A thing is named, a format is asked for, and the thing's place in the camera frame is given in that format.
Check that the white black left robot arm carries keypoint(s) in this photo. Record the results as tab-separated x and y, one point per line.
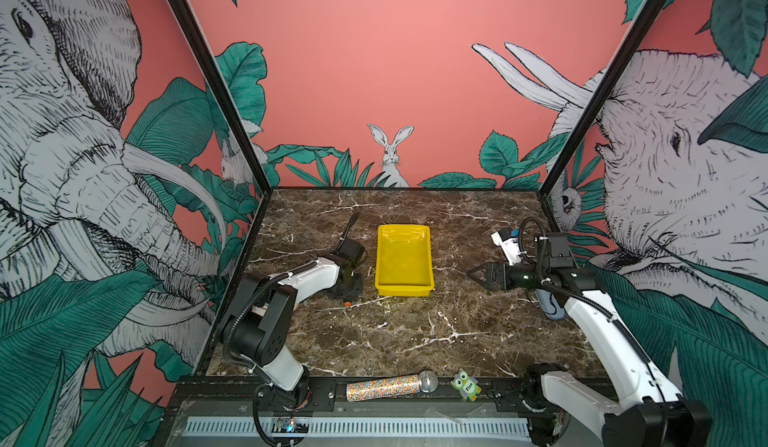
254	330

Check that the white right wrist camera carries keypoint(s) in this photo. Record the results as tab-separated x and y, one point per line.
507	240

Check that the black corner post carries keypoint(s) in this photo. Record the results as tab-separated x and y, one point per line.
200	48
646	16

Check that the black right corner post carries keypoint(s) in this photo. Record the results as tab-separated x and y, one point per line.
646	16

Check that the black left corner post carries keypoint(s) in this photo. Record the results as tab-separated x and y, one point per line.
200	48

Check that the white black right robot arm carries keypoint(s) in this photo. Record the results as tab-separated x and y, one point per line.
648	410

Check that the blue grey object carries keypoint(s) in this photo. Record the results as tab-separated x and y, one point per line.
549	305

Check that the perforated metal front rail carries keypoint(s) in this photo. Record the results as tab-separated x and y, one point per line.
513	429

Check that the green owl toy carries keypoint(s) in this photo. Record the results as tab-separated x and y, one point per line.
466	385

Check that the sprinkle patterned toy microphone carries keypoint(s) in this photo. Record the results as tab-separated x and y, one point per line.
391	387

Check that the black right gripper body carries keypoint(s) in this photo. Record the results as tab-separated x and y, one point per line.
524	277

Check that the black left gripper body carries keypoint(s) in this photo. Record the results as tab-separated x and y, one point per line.
353	288

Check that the yellow plastic bin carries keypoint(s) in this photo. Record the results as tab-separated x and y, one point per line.
404	261

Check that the orange black handled screwdriver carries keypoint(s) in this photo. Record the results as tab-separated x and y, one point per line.
349	226

